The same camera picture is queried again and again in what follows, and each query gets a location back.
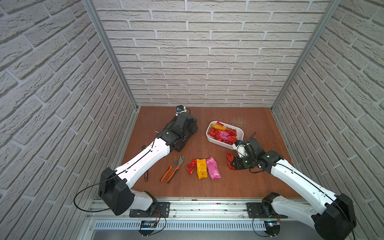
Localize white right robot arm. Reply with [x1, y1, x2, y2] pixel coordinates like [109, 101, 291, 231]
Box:
[231, 138, 357, 240]

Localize aluminium corner post left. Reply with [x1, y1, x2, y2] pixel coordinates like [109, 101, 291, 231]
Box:
[83, 0, 139, 112]

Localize aluminium corner post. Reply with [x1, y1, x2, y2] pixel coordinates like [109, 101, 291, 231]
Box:
[83, 0, 139, 112]
[270, 0, 342, 113]

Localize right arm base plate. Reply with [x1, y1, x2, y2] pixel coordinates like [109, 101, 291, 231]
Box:
[246, 202, 288, 220]

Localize red handled ratchet wrench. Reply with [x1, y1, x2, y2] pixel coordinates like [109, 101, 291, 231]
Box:
[142, 145, 149, 182]

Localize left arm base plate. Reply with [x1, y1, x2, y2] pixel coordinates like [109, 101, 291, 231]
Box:
[129, 202, 171, 218]

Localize black plastic tool case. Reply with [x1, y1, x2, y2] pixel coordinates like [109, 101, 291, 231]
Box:
[168, 113, 198, 152]

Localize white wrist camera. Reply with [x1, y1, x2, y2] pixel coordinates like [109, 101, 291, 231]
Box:
[236, 144, 248, 158]
[176, 105, 188, 117]

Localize aluminium corner post right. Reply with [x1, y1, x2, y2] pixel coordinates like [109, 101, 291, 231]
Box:
[270, 0, 342, 113]

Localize pink foil tea bag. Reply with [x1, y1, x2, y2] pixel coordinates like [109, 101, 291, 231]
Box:
[206, 157, 221, 180]

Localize red foil tea bag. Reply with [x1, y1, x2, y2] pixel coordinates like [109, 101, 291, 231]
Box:
[187, 159, 197, 175]

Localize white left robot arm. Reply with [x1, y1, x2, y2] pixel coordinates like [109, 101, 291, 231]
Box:
[99, 111, 198, 216]

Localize white plastic storage box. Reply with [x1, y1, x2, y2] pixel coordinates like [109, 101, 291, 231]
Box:
[206, 121, 244, 150]

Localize orange handled pliers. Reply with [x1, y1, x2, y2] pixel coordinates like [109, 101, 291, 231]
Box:
[160, 155, 185, 183]

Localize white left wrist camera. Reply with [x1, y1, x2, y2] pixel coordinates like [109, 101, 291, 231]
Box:
[176, 105, 188, 117]

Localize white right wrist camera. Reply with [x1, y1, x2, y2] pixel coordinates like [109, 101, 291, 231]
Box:
[236, 144, 248, 158]

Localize yellow foil tea bag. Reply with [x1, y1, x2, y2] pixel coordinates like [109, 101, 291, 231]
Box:
[197, 159, 208, 180]

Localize controller board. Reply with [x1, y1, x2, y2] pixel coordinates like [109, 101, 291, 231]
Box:
[264, 221, 281, 237]
[139, 221, 158, 237]

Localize right controller board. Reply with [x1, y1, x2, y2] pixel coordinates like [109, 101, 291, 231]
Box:
[264, 221, 281, 237]

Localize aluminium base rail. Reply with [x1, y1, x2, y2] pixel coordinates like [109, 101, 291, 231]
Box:
[77, 198, 321, 240]

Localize left controller board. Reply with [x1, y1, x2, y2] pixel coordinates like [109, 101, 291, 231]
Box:
[139, 221, 158, 237]

